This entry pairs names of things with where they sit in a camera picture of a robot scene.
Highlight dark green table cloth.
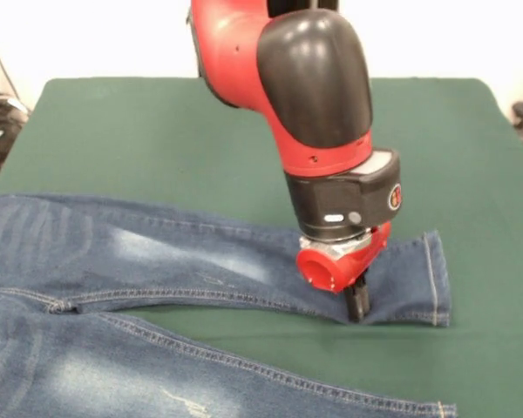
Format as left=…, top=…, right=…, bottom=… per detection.
left=0, top=77, right=523, bottom=418

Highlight blue denim jeans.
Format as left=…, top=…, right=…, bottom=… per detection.
left=0, top=193, right=458, bottom=418

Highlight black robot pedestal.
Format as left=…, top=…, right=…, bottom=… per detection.
left=268, top=0, right=343, bottom=21

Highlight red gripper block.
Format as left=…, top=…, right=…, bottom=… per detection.
left=295, top=219, right=393, bottom=323

